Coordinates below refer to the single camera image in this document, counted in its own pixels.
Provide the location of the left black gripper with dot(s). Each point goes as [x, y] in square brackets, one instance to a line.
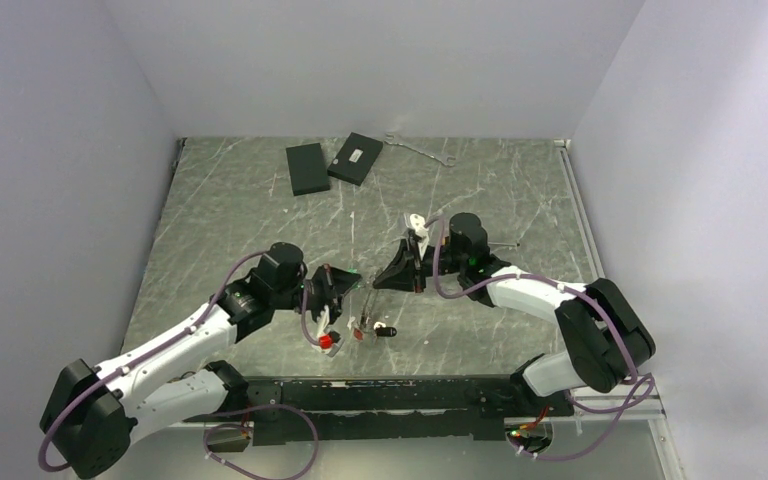
[339, 280]

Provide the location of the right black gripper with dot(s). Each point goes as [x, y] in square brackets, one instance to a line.
[405, 271]

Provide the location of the black tagged key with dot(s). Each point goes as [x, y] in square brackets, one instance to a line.
[384, 331]

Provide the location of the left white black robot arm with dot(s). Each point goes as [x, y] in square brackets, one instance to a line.
[96, 412]

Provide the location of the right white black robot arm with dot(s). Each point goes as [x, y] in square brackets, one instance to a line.
[605, 340]

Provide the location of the black flat box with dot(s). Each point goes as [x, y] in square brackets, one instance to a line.
[307, 169]

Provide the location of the black box with label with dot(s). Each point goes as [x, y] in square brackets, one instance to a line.
[355, 159]

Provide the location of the silver wrench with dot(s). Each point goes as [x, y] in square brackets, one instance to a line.
[441, 157]

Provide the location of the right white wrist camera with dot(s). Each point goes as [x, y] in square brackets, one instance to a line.
[417, 230]

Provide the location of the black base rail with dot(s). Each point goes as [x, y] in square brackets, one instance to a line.
[280, 424]

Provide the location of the aluminium frame rail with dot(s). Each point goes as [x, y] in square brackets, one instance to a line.
[211, 394]

